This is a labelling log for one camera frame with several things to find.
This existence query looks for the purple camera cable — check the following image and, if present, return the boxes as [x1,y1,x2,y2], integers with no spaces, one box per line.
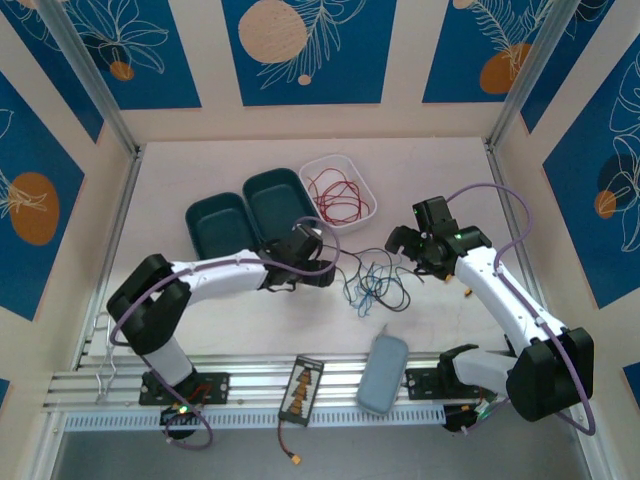
[108,215,342,451]
[446,182,599,437]

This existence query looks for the teal plastic bin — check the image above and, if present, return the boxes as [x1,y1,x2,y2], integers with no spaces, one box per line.
[184,191,257,262]
[242,167,321,246]

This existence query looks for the thin black cable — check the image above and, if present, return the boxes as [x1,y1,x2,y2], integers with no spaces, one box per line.
[333,248,401,301]
[349,249,426,314]

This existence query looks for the aluminium side rail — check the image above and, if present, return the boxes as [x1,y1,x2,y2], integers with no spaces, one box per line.
[485,142,549,321]
[72,149,146,374]

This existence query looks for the aluminium front rail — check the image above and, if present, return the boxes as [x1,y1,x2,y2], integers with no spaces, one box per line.
[42,352,534,412]

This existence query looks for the grey blue zipper case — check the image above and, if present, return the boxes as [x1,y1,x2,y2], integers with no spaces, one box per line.
[355,323,410,415]

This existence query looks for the thin red cable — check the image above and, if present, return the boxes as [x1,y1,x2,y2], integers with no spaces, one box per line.
[306,167,365,225]
[317,180,371,225]

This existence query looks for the small black controller board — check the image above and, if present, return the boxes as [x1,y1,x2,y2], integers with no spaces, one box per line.
[158,403,196,427]
[442,399,504,435]

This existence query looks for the thin blue cable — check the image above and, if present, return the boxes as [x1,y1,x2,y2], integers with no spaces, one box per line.
[342,262,386,319]
[349,264,396,309]

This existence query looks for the blue floral wall panel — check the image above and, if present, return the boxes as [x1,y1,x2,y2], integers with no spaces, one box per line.
[0,69,86,322]
[69,0,203,111]
[0,0,105,145]
[422,0,554,105]
[519,0,621,135]
[542,42,640,311]
[221,0,399,107]

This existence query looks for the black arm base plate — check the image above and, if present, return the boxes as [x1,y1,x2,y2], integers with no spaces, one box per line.
[138,372,231,407]
[405,367,501,402]

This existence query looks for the white slotted cable duct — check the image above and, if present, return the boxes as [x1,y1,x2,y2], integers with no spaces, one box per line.
[63,405,446,432]

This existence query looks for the thin white cord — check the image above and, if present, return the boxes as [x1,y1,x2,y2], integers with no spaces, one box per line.
[92,312,121,404]

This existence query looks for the white plastic bin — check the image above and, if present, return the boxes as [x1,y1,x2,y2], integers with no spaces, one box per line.
[298,153,378,236]

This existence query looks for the black board orange connectors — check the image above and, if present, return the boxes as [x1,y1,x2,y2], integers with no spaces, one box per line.
[278,355,325,428]

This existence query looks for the red black wire yellow plug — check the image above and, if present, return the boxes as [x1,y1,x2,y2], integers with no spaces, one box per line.
[277,423,304,466]

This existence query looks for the aluminium frame post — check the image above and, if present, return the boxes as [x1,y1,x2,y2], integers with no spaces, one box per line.
[37,0,145,160]
[483,0,584,151]

